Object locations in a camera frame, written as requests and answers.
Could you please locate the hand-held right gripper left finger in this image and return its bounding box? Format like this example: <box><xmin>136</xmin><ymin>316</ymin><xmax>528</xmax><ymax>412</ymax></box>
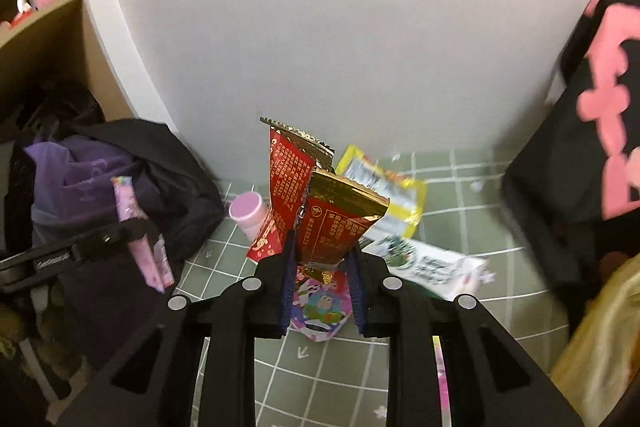
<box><xmin>57</xmin><ymin>229</ymin><xmax>302</xmax><ymax>427</ymax></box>

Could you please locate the black backpack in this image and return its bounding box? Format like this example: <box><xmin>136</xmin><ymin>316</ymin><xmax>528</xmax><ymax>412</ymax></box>
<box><xmin>0</xmin><ymin>82</ymin><xmax>227</xmax><ymax>408</ymax></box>

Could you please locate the wooden shelf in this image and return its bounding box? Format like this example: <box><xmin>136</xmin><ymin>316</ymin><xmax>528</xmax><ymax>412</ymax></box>
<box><xmin>0</xmin><ymin>0</ymin><xmax>137</xmax><ymax>124</ymax></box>

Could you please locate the pink candy wrapper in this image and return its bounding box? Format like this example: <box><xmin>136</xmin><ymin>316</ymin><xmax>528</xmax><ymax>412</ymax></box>
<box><xmin>112</xmin><ymin>176</ymin><xmax>176</xmax><ymax>294</ymax></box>

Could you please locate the pink printed strip wrapper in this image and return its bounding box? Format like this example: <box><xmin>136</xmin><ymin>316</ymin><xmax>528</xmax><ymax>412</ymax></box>
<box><xmin>433</xmin><ymin>336</ymin><xmax>454</xmax><ymax>427</ymax></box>

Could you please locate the white green snack packet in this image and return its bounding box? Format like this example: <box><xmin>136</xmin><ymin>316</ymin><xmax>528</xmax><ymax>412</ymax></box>
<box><xmin>361</xmin><ymin>234</ymin><xmax>490</xmax><ymax>302</ymax></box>

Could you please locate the green grid mat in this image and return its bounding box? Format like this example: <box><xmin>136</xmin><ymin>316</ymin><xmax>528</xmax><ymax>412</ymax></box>
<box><xmin>172</xmin><ymin>148</ymin><xmax>576</xmax><ymax>427</ymax></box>

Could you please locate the black pink printed pillow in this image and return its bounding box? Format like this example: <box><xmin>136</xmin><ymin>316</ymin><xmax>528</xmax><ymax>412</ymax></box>
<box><xmin>501</xmin><ymin>0</ymin><xmax>640</xmax><ymax>293</ymax></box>

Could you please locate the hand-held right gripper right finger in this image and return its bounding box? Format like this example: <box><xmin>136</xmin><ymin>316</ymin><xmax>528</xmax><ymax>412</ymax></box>
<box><xmin>347</xmin><ymin>246</ymin><xmax>584</xmax><ymax>427</ymax></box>

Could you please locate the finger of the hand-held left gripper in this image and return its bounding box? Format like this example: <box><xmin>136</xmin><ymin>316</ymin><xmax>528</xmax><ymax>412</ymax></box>
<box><xmin>0</xmin><ymin>219</ymin><xmax>150</xmax><ymax>294</ymax></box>

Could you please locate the red paper cup gold print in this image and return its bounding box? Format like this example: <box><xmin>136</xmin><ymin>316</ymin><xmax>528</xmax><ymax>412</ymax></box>
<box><xmin>246</xmin><ymin>213</ymin><xmax>284</xmax><ymax>265</ymax></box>

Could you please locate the red gold snack wrapper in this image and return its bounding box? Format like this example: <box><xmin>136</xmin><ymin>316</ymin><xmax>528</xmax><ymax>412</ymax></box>
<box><xmin>259</xmin><ymin>116</ymin><xmax>391</xmax><ymax>286</ymax></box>

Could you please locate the yellow snack packet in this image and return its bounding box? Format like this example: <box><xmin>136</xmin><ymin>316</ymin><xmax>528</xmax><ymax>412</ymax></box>
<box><xmin>334</xmin><ymin>144</ymin><xmax>427</xmax><ymax>240</ymax></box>

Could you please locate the cartoon printed packet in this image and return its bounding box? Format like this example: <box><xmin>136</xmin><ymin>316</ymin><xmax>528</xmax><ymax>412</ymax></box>
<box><xmin>293</xmin><ymin>268</ymin><xmax>352</xmax><ymax>344</ymax></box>

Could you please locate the purple cloth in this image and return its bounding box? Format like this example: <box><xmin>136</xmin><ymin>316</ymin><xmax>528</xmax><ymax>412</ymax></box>
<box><xmin>24</xmin><ymin>141</ymin><xmax>157</xmax><ymax>230</ymax></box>

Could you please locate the yellow-green plastic bag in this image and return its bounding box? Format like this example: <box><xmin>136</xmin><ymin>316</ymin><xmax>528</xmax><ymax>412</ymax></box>
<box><xmin>549</xmin><ymin>251</ymin><xmax>640</xmax><ymax>427</ymax></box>

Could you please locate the pink plastic bottle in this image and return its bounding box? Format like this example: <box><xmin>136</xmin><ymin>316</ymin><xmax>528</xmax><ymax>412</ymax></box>
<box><xmin>228</xmin><ymin>192</ymin><xmax>264</xmax><ymax>240</ymax></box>

